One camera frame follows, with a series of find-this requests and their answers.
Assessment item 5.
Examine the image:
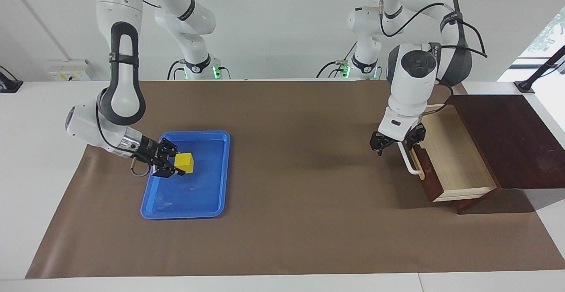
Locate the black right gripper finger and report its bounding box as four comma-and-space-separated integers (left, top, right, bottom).
151, 165, 186, 179
160, 137, 179, 155

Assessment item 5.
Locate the yellow cube block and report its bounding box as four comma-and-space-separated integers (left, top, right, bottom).
174, 152, 195, 174

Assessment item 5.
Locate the wooden drawer with white handle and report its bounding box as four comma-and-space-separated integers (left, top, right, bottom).
397, 103, 497, 203

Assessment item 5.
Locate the dark wooden drawer cabinet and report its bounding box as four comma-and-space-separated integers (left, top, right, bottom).
446, 95, 565, 215

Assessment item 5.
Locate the blue plastic tray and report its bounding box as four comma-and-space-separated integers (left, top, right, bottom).
140, 130, 231, 220

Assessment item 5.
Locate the brown table mat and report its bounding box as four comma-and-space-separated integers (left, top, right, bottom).
25, 80, 565, 279

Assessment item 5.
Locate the black stand base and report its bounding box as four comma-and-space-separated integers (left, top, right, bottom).
0, 65, 23, 94

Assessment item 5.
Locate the bright window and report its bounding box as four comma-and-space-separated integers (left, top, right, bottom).
519, 7, 565, 61

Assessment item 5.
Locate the black right arm base cable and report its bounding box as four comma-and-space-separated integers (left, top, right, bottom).
167, 59, 186, 80

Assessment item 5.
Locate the black arm base cable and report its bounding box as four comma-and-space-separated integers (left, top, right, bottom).
316, 60, 351, 79
167, 59, 186, 80

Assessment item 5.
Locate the black left arm base cable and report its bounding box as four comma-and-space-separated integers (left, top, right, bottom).
316, 60, 351, 79

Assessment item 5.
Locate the white wall outlet box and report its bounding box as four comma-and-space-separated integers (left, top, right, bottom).
48, 60, 91, 82

